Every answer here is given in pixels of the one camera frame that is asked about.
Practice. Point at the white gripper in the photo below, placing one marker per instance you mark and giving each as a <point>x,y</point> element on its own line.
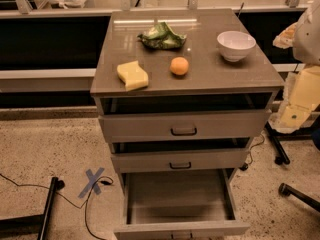
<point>308,39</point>

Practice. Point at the grey bottom drawer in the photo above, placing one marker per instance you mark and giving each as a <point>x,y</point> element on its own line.
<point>176,205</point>

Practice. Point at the grey drawer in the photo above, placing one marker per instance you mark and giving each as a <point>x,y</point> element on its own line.
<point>160,118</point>
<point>156,156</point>
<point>176,205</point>

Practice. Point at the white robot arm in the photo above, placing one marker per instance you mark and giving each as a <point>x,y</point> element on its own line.
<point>304,37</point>

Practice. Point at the grey top drawer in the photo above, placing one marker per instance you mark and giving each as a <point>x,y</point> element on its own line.
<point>160,118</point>

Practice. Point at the grey drawer cabinet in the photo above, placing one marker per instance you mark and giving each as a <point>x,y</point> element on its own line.
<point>208,73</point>

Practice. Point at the grey middle drawer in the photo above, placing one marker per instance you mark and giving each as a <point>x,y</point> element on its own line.
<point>156,156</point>

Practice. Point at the black stand leg right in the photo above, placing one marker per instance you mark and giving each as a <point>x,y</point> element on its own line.
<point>276,138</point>

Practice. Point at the black stand leg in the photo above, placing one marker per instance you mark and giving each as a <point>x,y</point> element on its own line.
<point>33,224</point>
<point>276,138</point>

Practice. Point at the black chair leg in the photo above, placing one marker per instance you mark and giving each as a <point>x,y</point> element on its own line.
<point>287,190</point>

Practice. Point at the white bowl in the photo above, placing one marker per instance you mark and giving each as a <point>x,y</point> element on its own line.
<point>234,45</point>

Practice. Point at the orange fruit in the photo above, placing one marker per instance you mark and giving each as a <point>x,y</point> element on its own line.
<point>179,66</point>

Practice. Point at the green chip bag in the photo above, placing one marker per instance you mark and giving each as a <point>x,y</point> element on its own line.
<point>161,36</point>

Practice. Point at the yellow sponge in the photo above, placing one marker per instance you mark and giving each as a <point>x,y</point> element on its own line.
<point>132,75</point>

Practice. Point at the blue tape cross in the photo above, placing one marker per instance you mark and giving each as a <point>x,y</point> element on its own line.
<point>92,182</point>

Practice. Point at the black stand leg left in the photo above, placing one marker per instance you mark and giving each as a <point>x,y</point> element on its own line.
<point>33,224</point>

